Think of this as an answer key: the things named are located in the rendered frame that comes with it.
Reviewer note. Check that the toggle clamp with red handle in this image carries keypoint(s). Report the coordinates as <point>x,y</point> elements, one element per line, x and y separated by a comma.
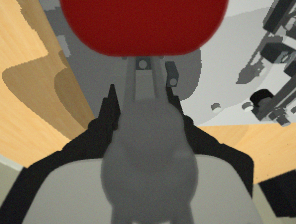
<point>282,21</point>

